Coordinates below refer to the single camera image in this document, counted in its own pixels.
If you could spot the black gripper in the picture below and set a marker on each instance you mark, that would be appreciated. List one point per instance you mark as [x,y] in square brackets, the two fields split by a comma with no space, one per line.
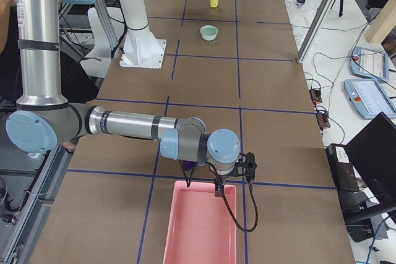
[220,178]

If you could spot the purple cloth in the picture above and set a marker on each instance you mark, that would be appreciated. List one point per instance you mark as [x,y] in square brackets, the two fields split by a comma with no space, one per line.
[188,165]

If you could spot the light green bowl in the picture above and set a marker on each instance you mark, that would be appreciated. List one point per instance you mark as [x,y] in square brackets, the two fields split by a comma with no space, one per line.
[208,32]

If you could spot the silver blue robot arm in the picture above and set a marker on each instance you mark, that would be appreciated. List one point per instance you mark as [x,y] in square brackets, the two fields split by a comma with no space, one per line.
[45,118]

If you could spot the black electronics box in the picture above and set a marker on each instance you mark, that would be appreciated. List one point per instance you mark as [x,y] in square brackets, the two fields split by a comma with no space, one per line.
[342,170]

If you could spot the pink plastic tray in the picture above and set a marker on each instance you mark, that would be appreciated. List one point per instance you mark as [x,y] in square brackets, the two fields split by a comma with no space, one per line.
[200,228]

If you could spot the lower orange connector block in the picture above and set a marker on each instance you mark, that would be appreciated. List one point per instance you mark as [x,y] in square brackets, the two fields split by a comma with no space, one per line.
[322,119]

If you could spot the orange connector block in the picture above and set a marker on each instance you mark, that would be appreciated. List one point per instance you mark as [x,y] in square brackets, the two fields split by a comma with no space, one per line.
[322,119]
[315,95]

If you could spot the upper orange connector block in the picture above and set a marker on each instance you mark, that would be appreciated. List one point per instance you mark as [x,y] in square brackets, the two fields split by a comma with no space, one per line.
[315,95]

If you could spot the black monitor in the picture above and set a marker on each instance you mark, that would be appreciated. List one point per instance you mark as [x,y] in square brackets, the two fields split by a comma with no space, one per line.
[372,154]

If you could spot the lower teach pendant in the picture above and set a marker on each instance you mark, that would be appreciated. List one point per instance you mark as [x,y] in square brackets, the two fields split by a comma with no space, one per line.
[369,98]

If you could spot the teach pendant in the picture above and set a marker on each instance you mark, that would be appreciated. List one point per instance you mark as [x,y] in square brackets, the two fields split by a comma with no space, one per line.
[369,98]
[367,63]

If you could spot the upper teach pendant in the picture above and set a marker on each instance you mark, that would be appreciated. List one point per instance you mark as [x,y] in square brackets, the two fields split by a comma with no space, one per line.
[367,63]

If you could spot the wooden beam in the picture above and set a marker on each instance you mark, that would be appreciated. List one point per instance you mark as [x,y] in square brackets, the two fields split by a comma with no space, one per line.
[383,24]

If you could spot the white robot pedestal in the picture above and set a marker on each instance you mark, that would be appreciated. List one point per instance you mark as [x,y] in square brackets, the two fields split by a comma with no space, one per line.
[141,48]

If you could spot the aluminium frame post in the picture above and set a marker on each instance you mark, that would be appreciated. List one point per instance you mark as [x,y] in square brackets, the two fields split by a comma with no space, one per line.
[322,10]

